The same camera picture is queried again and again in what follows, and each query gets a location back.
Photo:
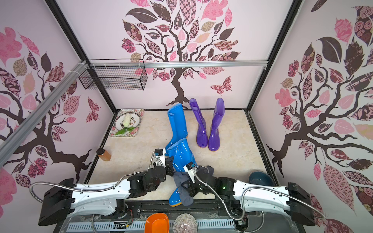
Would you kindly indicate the blue boot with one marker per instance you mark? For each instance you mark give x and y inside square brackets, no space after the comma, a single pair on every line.
[181,154]
[178,124]

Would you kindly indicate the aluminium rail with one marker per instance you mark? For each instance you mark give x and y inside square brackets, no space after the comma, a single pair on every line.
[185,64]
[10,145]

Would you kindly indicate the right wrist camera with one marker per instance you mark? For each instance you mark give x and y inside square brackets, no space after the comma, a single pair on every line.
[189,168]

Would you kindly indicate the aluminium rail back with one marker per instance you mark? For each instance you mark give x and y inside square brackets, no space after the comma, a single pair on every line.
[185,64]

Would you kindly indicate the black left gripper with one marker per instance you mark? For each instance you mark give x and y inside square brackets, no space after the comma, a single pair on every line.
[169,165]

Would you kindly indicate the brown bottle black cap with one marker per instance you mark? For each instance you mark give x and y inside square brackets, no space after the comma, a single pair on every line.
[103,154]

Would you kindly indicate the aluminium rail left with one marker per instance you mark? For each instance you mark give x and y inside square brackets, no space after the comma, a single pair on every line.
[10,145]

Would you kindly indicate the purple boot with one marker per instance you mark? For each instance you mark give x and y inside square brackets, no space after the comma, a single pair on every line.
[201,136]
[214,139]

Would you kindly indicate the left flexible metal conduit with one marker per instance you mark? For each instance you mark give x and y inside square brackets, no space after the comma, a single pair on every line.
[102,190]

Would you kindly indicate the flexible metal conduit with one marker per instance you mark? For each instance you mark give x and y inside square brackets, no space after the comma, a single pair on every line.
[102,190]
[242,204]

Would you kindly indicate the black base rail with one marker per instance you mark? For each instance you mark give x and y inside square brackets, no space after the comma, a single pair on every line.
[202,206]

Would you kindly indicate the white flower with leaves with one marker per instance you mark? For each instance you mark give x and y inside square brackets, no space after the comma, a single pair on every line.
[125,124]

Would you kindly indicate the grey cloth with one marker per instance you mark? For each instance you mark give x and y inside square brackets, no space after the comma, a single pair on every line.
[181,195]

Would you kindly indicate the floral tray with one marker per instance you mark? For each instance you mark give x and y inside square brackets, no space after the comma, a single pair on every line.
[135,131]

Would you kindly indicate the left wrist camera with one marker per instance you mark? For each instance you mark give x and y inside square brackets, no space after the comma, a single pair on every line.
[159,156]

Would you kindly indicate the blue ceramic bowl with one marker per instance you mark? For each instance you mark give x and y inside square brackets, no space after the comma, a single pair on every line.
[261,178]

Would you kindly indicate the black wire basket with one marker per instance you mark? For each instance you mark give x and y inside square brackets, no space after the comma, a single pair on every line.
[115,74]

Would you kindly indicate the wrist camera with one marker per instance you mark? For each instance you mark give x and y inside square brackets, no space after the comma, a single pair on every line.
[159,156]
[189,168]

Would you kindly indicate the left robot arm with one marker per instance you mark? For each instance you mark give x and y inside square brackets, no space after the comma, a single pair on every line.
[68,199]

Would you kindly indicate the right flexible metal conduit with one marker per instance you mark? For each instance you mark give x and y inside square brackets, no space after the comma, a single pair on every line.
[242,204]

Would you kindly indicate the orange plastic bowl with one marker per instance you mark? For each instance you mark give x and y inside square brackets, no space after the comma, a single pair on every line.
[157,223]

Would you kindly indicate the patterned plate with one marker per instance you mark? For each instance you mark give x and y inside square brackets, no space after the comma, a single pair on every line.
[136,116]

